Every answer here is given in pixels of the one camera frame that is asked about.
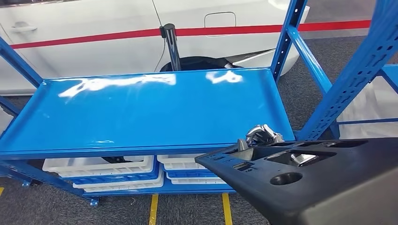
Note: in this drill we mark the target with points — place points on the white car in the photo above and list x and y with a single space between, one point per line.
93 18

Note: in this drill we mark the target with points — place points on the black plastic trim part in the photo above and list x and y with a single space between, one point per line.
115 160

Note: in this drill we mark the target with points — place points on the black stanchion post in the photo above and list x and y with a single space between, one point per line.
171 46

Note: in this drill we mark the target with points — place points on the red barrier belt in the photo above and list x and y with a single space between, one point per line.
233 30

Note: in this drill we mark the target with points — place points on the blue plastic crate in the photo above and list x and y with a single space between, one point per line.
186 174
124 178

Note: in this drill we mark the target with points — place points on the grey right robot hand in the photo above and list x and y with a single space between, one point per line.
262 133

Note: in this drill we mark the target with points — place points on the black plastic car panel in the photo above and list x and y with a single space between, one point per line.
326 198

